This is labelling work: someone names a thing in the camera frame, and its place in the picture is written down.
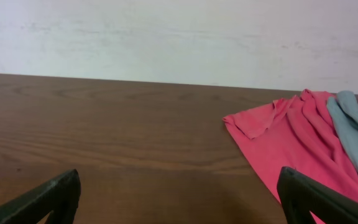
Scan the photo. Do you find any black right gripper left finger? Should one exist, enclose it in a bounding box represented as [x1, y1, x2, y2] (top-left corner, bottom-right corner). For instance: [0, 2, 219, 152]
[0, 169, 81, 224]

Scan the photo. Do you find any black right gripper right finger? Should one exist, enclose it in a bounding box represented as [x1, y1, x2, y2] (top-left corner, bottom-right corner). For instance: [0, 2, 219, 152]
[277, 167, 358, 224]

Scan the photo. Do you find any red t-shirt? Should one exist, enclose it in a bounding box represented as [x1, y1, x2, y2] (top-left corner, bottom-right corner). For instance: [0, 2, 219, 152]
[223, 88, 358, 224]

